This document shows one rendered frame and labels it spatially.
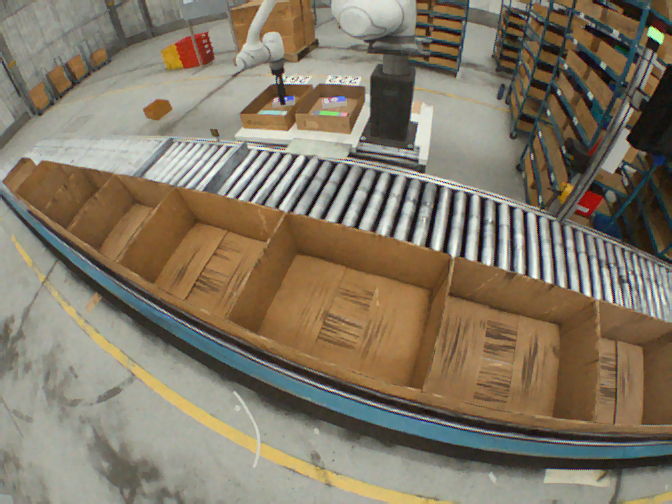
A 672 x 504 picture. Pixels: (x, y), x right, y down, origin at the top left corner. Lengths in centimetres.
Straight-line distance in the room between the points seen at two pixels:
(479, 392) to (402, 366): 20
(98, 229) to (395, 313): 109
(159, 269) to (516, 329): 103
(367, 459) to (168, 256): 127
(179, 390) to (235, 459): 52
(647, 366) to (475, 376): 64
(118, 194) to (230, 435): 128
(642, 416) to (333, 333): 99
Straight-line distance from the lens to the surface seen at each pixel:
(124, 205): 129
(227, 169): 137
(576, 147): 120
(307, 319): 71
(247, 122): 163
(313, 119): 146
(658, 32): 112
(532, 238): 121
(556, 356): 85
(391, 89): 127
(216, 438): 172
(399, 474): 159
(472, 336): 74
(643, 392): 111
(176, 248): 98
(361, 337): 68
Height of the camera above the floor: 155
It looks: 56 degrees down
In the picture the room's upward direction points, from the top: 6 degrees counter-clockwise
